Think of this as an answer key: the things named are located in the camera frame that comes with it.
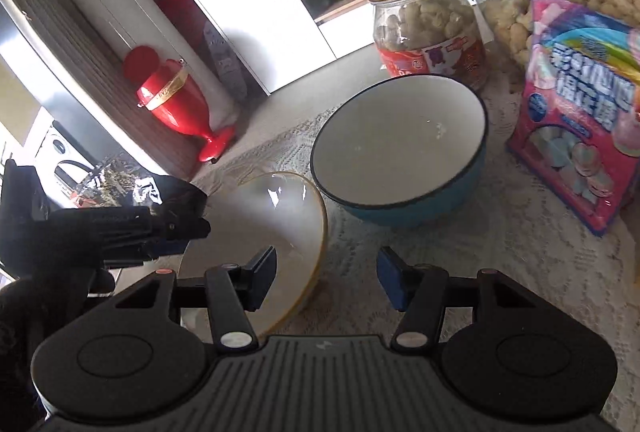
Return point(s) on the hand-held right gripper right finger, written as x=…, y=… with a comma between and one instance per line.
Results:
x=390, y=277

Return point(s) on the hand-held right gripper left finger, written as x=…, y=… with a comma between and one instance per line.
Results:
x=262, y=274

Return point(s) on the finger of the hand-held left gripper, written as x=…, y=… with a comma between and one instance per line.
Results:
x=167, y=249
x=185, y=228

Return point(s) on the yellow-rimmed white bowl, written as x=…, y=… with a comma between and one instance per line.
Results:
x=290, y=222

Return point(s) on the blue bowl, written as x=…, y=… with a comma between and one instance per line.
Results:
x=400, y=146

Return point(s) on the person's left hand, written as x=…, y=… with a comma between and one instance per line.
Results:
x=45, y=307

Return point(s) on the black snack bag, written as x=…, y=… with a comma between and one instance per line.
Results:
x=170, y=189

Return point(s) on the white washing machine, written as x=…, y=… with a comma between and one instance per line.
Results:
x=60, y=151

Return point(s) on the white lace tablecloth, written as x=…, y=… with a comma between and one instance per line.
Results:
x=500, y=272

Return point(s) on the red goblet-shaped container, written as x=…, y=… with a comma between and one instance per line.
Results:
x=170, y=96

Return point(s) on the pale printed card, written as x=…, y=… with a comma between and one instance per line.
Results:
x=227, y=61

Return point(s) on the pink marshmallow bag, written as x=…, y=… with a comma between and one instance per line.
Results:
x=575, y=111

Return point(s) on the gold-lidded peanut jar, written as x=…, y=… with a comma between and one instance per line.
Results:
x=430, y=26

